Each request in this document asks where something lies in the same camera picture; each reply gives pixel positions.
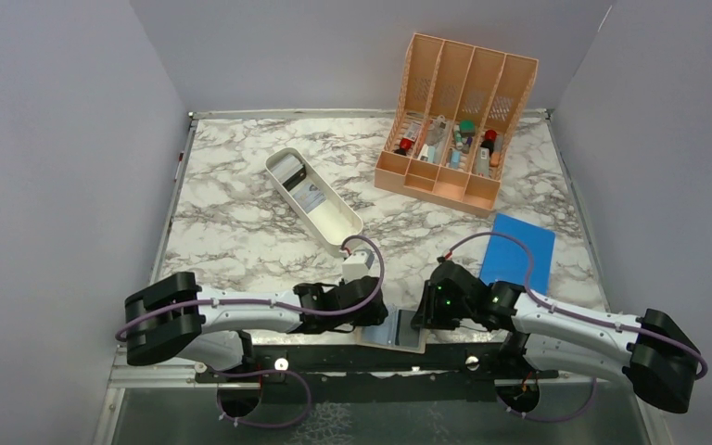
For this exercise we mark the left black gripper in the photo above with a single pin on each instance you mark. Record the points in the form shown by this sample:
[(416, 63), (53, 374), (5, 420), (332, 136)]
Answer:
[(375, 315)]

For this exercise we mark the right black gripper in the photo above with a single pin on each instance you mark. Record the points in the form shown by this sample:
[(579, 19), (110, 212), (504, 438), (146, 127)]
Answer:
[(427, 311)]

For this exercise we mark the black credit card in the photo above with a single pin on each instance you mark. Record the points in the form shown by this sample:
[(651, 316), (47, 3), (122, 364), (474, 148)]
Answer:
[(406, 335)]

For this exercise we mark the white oblong plastic tray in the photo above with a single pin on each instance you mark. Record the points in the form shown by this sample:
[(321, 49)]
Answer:
[(322, 210)]

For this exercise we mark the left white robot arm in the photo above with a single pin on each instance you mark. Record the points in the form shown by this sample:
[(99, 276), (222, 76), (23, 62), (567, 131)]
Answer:
[(178, 318)]

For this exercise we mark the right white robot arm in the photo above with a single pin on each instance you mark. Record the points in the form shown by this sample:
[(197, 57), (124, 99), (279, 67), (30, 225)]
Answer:
[(650, 353)]

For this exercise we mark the stack of cards in tray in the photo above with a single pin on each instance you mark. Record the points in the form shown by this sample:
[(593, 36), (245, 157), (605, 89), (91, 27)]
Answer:
[(292, 174)]

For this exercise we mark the blue flat board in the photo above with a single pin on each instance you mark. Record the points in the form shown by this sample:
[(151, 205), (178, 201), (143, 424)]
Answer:
[(505, 261)]

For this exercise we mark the red capped black bottle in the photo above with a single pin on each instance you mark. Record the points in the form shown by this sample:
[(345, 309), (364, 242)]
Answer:
[(405, 147)]

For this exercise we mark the orange marker pen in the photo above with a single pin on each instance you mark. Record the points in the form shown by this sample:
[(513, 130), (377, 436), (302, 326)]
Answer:
[(495, 156)]

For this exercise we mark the red capped bottle right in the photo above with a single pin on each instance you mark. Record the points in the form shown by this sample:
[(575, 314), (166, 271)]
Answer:
[(489, 141)]

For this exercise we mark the green capped bottle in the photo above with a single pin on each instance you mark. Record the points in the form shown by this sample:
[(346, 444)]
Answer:
[(467, 128)]

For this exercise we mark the peach plastic desk organizer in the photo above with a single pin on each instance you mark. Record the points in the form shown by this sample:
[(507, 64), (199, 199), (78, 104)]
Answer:
[(443, 83)]

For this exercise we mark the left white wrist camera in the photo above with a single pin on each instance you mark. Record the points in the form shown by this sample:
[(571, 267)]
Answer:
[(357, 264)]

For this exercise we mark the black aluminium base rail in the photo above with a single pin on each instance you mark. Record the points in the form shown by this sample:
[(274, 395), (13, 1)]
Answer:
[(294, 374)]

